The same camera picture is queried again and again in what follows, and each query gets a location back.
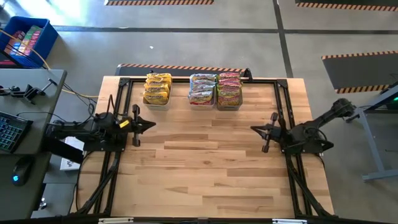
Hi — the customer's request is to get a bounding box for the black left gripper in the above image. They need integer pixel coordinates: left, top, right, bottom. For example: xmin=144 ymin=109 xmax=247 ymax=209
xmin=123 ymin=104 xmax=157 ymax=147

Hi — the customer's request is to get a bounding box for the black bar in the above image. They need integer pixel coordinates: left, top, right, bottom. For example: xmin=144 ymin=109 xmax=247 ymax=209
xmin=40 ymin=135 xmax=85 ymax=165

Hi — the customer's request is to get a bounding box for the grey plastic bin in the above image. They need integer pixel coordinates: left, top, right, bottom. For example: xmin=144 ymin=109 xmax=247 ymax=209
xmin=216 ymin=79 xmax=244 ymax=112

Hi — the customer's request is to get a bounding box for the white box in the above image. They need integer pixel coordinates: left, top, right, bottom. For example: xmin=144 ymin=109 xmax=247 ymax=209
xmin=60 ymin=136 xmax=85 ymax=172

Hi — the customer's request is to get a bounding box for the hazard-striped black floor mat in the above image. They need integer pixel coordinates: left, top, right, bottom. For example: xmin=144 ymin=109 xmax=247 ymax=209
xmin=116 ymin=63 xmax=253 ymax=78
xmin=294 ymin=0 xmax=398 ymax=12
xmin=321 ymin=50 xmax=398 ymax=95
xmin=104 ymin=0 xmax=215 ymax=6

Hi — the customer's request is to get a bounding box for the black computer mouse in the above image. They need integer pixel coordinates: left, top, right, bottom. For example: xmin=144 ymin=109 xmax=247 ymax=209
xmin=11 ymin=155 xmax=35 ymax=187

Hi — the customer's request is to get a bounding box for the colourful box stack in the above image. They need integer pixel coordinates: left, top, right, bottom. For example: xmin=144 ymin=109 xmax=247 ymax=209
xmin=4 ymin=25 xmax=44 ymax=57

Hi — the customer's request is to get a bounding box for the white strip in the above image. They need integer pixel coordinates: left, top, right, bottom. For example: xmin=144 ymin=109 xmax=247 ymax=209
xmin=272 ymin=218 xmax=308 ymax=224
xmin=98 ymin=217 xmax=134 ymax=224

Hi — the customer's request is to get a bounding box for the beige plastic bin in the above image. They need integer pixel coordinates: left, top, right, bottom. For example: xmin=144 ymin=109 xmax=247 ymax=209
xmin=142 ymin=79 xmax=172 ymax=111

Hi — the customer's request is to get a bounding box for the blue plastic crate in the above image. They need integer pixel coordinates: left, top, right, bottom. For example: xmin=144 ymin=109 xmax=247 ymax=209
xmin=0 ymin=16 xmax=59 ymax=68

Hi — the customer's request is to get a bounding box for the backlit black keyboard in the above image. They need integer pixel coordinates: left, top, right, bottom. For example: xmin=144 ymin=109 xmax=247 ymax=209
xmin=0 ymin=111 xmax=34 ymax=154

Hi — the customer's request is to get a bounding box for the black aluminium table frame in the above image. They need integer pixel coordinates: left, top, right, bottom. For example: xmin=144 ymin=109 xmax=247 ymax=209
xmin=70 ymin=68 xmax=335 ymax=224

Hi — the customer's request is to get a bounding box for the white plastic bin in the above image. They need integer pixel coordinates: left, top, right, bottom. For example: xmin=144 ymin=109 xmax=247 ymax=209
xmin=188 ymin=79 xmax=218 ymax=111

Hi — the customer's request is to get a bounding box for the grey metal table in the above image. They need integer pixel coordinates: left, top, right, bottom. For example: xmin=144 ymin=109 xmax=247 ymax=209
xmin=343 ymin=83 xmax=398 ymax=184

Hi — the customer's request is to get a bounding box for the black device green light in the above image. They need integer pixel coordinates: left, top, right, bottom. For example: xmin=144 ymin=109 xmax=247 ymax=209
xmin=385 ymin=93 xmax=398 ymax=111

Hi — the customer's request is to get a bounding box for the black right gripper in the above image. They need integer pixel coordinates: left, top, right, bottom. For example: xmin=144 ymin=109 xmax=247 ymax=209
xmin=249 ymin=111 xmax=289 ymax=154

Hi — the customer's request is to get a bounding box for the grey desk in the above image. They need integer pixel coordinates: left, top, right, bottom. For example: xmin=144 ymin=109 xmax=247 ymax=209
xmin=0 ymin=68 xmax=68 ymax=220

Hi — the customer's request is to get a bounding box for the black desk clamp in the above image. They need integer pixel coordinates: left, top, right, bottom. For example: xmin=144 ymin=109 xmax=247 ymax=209
xmin=0 ymin=78 xmax=59 ymax=106

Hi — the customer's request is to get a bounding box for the yellow cable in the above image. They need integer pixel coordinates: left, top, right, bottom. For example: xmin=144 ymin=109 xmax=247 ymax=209
xmin=0 ymin=29 xmax=100 ymax=99

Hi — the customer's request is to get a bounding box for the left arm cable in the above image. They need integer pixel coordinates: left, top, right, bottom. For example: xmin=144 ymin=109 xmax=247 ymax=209
xmin=106 ymin=94 xmax=116 ymax=116

